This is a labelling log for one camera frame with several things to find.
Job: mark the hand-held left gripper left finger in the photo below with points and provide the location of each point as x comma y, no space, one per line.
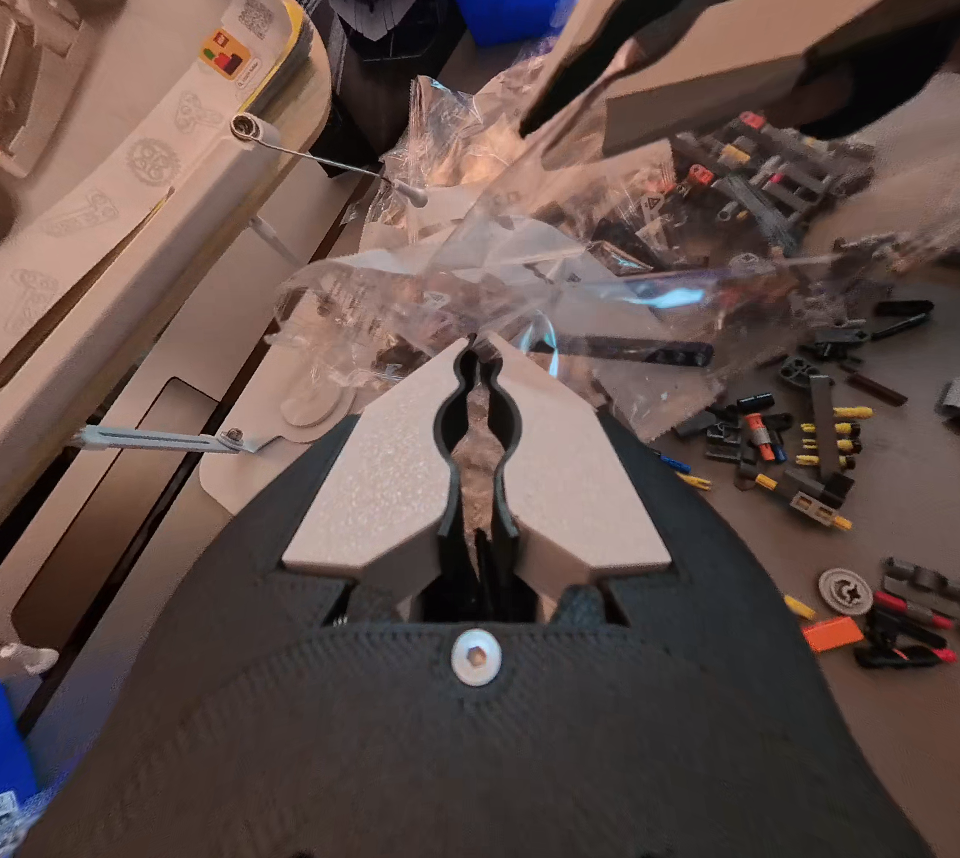
375,498

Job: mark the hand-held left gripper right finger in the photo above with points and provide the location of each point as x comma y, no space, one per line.
585,498

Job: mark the black toy assembly orange connectors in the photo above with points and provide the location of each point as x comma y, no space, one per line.
780,183

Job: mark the black toy beam with holes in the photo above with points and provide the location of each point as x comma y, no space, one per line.
622,352

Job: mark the pile of small toy pieces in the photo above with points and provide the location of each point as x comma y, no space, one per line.
742,427

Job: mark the small clear bag toy pieces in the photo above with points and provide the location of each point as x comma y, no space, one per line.
487,288

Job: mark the clear bag with printed warnings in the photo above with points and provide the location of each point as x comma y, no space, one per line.
622,213

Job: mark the large dark toy set box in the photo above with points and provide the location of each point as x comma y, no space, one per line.
375,11

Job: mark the toy set instruction booklet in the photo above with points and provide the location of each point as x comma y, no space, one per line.
150,33

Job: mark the wooden book stand white legs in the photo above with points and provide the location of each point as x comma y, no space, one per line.
240,491

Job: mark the clear plastic bag white label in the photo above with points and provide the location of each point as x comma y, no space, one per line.
450,123

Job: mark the grey black toy block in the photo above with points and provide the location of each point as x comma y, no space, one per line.
806,498

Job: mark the short black toy beam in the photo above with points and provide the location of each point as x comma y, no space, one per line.
904,314

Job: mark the black and yellow toy pin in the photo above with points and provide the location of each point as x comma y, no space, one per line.
799,607

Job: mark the short grey toy beam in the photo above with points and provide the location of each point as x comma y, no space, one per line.
799,371

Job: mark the dark toy beam yellow pins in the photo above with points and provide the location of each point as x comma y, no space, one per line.
825,423

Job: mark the cluster of grey toy connectors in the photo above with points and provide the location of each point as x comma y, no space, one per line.
832,341

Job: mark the grey round toy pulley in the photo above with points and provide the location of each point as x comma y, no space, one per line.
846,590

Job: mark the orange toy connector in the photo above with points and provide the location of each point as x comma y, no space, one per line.
832,634

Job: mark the brown toy rod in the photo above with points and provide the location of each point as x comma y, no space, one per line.
877,387

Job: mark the grey toy connector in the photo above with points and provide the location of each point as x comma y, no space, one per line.
919,577

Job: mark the red and grey toy pins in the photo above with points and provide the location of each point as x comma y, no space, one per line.
911,610

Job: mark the black toy piece red stripe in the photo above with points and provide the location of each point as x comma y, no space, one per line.
900,648

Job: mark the blue plastic object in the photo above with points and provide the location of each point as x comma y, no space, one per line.
15,745

